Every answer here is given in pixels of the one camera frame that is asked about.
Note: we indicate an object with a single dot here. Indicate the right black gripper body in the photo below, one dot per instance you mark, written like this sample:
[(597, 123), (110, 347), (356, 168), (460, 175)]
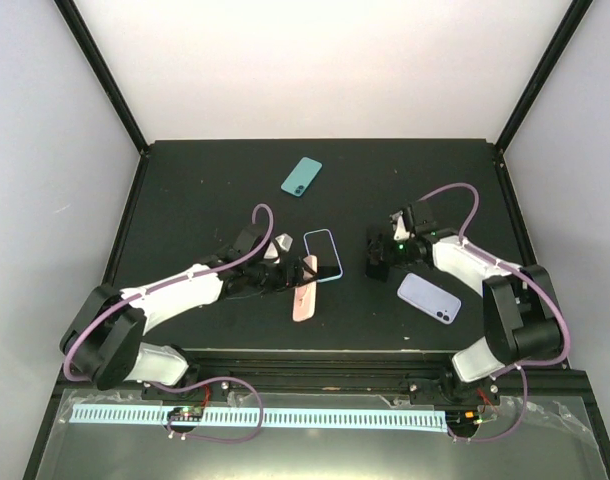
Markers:
[(404, 252)]

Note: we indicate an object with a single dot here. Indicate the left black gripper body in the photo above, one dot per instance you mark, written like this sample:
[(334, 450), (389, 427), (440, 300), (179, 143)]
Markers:
[(269, 280)]

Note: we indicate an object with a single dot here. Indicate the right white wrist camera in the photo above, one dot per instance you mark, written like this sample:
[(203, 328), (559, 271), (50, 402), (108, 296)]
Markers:
[(400, 231)]

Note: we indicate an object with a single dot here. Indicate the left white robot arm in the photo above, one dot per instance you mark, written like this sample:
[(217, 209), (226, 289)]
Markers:
[(105, 342)]

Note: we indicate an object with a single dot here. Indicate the controller board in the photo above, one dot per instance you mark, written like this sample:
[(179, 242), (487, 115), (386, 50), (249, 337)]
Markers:
[(185, 414), (462, 418)]

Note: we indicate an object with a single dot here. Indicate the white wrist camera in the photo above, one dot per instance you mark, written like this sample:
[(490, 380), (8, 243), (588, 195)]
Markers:
[(278, 247), (400, 231)]

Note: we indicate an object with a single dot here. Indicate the white slotted cable duct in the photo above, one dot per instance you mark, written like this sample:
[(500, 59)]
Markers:
[(294, 418)]

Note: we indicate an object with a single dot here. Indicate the right black frame post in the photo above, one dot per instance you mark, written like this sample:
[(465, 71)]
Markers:
[(557, 45)]

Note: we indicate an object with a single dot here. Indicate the pink phone case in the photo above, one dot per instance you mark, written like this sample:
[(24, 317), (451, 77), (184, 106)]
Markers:
[(304, 303)]

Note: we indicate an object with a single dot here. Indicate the lavender phone case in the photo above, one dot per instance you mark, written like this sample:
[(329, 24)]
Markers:
[(429, 299)]

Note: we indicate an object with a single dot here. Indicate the black frame post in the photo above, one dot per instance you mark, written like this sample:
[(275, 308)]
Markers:
[(557, 45), (74, 20)]

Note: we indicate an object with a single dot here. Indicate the right controller board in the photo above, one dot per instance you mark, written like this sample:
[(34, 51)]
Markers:
[(462, 418)]

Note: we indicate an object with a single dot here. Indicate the light blue phone case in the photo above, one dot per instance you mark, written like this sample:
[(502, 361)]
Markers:
[(323, 256)]

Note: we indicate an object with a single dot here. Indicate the pink-edged phone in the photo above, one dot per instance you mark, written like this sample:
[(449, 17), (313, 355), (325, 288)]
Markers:
[(323, 256)]

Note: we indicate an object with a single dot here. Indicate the left black frame post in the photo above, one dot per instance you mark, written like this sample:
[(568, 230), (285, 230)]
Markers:
[(74, 20)]

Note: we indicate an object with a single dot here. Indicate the teal phone case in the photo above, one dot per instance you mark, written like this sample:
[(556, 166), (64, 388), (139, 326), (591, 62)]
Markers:
[(301, 177)]

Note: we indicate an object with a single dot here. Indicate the left controller board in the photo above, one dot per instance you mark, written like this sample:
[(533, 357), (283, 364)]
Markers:
[(185, 414)]

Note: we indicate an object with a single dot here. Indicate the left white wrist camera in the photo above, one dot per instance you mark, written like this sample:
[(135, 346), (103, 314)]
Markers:
[(278, 247)]

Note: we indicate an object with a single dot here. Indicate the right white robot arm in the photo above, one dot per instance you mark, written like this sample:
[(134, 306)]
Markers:
[(519, 310)]

